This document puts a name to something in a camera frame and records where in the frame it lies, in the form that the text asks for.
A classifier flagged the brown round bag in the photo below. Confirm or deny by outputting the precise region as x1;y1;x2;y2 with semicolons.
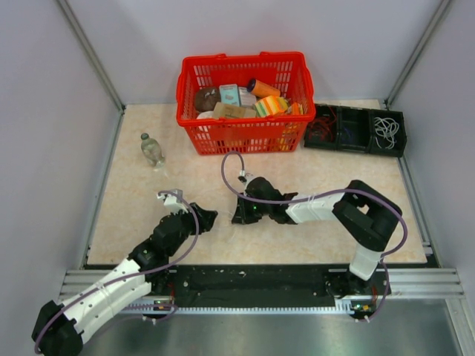
194;86;221;113

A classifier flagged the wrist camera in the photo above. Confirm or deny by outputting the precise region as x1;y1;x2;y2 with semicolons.
238;170;255;184
157;189;188;214

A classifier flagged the orange cylindrical can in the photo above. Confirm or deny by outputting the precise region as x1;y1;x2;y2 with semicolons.
246;78;281;98

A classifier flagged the teal small box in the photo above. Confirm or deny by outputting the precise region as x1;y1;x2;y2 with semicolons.
219;84;240;106

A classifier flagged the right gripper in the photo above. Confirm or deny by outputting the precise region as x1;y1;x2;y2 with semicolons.
232;192;272;225

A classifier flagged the red wire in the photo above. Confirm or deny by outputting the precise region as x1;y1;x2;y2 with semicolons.
309;113;338;142
309;114;339;143

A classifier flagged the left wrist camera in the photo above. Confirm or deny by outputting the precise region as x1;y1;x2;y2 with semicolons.
157;189;188;214

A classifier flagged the brown cardboard box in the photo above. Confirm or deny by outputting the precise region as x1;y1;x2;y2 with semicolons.
212;102;257;119

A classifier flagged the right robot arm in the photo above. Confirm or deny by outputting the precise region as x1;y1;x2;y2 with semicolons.
232;172;402;294

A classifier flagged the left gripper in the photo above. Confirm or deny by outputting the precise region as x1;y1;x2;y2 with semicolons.
166;202;217;257

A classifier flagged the grey slotted cable duct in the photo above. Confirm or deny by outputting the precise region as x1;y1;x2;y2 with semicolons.
122;299;375;316

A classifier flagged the clear plastic bottle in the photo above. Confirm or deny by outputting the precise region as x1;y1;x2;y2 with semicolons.
140;133;165;168

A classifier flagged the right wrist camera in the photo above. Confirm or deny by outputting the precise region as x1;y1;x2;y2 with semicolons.
238;170;255;184

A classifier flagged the white grey small box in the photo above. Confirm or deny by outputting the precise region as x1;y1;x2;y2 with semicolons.
238;87;257;108

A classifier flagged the striped yellow green sponge pack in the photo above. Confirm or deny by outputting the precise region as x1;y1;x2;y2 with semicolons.
253;96;289;117

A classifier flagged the black three-compartment bin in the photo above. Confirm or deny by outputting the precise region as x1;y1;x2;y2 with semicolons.
304;104;407;158

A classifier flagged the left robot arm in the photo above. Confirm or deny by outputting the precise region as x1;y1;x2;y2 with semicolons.
32;202;218;355

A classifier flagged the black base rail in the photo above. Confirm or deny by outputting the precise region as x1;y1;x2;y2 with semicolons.
151;264;387;307

